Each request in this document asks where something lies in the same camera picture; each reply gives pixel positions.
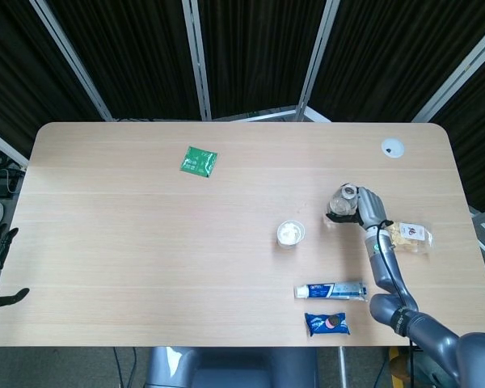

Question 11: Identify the grey robot torso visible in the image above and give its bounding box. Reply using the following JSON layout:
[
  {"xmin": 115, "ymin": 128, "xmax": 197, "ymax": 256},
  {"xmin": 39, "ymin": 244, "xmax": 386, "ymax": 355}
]
[{"xmin": 145, "ymin": 346, "xmax": 320, "ymax": 388}]

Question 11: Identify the white cable grommet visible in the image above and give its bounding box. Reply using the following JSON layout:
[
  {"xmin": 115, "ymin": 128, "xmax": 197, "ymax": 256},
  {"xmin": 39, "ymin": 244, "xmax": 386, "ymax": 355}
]
[{"xmin": 380, "ymin": 137, "xmax": 405, "ymax": 158}]

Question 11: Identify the metal table leg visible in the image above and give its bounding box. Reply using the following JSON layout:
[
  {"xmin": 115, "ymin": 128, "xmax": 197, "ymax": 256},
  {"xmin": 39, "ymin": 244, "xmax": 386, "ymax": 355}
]
[{"xmin": 338, "ymin": 346, "xmax": 348, "ymax": 388}]

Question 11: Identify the blue white toothpaste tube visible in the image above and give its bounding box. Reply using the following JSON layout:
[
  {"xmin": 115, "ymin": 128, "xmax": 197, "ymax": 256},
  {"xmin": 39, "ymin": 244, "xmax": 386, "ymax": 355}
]
[{"xmin": 293, "ymin": 280, "xmax": 369, "ymax": 302}]

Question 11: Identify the white paper cup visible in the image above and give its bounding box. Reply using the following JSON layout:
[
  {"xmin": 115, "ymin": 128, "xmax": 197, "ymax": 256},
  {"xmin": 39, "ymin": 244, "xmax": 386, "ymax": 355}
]
[{"xmin": 276, "ymin": 219, "xmax": 307, "ymax": 248}]

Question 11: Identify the green sachet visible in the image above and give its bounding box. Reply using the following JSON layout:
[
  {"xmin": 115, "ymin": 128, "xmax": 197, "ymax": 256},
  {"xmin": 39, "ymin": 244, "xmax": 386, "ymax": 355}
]
[{"xmin": 179, "ymin": 145, "xmax": 220, "ymax": 178}]

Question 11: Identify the blue cookie packet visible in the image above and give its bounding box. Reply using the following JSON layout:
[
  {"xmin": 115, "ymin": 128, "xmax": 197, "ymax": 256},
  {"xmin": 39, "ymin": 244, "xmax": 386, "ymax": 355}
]
[{"xmin": 304, "ymin": 311, "xmax": 351, "ymax": 337}]

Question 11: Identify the black fabric screen panel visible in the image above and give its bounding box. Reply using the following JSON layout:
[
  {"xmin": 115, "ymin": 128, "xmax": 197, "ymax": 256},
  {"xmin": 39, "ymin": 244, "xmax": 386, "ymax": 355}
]
[
  {"xmin": 432, "ymin": 32, "xmax": 485, "ymax": 211},
  {"xmin": 197, "ymin": 0, "xmax": 327, "ymax": 122},
  {"xmin": 48, "ymin": 0, "xmax": 205, "ymax": 122},
  {"xmin": 310, "ymin": 0, "xmax": 485, "ymax": 122},
  {"xmin": 0, "ymin": 0, "xmax": 106, "ymax": 162}
]

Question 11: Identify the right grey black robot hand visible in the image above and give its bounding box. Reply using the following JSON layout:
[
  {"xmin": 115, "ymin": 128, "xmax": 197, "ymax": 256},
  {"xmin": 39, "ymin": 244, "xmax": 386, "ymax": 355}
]
[{"xmin": 325, "ymin": 184, "xmax": 393, "ymax": 232}]

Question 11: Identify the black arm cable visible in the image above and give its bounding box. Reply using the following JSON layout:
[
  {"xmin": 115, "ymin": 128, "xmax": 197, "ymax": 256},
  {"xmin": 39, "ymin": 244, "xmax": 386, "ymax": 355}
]
[{"xmin": 374, "ymin": 220, "xmax": 415, "ymax": 388}]

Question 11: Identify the clear snack bag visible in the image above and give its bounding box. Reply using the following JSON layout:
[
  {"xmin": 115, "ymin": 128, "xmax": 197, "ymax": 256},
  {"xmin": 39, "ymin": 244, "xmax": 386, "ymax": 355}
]
[{"xmin": 386, "ymin": 220, "xmax": 435, "ymax": 255}]

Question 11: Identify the transparent plastic water bottle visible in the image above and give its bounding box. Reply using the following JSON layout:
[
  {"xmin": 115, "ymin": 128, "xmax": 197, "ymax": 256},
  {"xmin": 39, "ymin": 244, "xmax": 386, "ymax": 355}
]
[{"xmin": 326, "ymin": 182, "xmax": 361, "ymax": 217}]

